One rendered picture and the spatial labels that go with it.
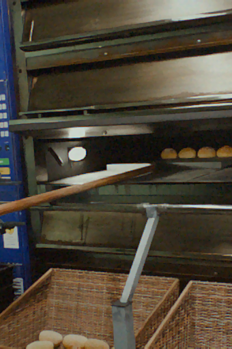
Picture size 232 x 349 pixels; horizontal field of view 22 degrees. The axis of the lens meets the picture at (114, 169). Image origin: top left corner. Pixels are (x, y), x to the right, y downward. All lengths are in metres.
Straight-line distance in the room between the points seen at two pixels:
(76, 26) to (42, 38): 0.15
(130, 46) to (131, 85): 0.13
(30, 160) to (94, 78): 0.43
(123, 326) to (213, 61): 0.92
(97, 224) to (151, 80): 0.58
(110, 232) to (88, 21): 0.77
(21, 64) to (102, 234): 0.73
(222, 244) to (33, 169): 0.82
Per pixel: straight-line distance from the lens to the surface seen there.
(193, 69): 2.03
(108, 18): 2.17
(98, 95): 2.18
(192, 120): 1.86
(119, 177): 2.24
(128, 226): 2.19
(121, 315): 1.55
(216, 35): 2.00
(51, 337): 2.29
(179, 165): 2.57
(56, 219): 2.36
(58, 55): 2.29
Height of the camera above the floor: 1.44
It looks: 5 degrees down
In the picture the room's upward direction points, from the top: 4 degrees counter-clockwise
